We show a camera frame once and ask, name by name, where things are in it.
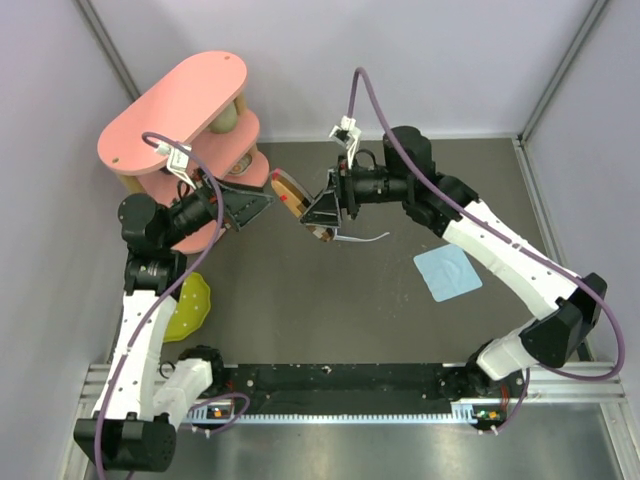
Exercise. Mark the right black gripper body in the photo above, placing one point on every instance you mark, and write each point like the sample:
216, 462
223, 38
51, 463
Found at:
352, 186

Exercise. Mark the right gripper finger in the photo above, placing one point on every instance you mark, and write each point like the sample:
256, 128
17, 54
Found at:
324, 211
334, 182

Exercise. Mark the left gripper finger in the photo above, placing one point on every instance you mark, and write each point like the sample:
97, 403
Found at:
230, 188
244, 207

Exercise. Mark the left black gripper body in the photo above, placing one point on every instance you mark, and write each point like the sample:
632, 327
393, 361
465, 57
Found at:
194, 209

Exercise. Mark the plaid glasses case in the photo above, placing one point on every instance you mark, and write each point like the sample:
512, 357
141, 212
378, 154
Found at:
297, 200

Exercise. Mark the light blue cleaning cloth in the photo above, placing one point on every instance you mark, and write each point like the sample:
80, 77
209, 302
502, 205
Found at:
447, 272

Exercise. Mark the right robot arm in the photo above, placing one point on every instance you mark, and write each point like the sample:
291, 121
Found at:
564, 307

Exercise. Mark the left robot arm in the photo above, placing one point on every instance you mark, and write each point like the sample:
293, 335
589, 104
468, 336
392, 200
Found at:
135, 325

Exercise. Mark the white sunglasses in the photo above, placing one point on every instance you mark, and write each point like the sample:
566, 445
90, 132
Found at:
352, 239

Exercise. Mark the small bowl on shelf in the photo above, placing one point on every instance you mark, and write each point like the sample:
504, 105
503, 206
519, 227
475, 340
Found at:
241, 166

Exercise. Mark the beige ball on shelf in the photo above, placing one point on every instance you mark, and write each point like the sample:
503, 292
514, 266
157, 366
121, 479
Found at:
225, 121

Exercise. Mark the pink tiered wooden shelf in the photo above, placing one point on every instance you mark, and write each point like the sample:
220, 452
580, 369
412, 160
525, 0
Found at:
180, 106

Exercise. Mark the yellow-green dotted plate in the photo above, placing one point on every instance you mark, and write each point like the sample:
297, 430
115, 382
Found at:
191, 310

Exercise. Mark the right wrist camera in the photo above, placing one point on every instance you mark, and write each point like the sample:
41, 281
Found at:
348, 136

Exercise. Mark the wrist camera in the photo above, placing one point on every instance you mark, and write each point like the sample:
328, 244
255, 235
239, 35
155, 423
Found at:
348, 136
177, 160

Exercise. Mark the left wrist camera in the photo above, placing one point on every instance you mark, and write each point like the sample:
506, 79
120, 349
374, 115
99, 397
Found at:
177, 160

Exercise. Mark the aluminium frame rail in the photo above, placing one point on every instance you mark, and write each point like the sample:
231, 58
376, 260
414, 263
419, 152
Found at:
563, 423

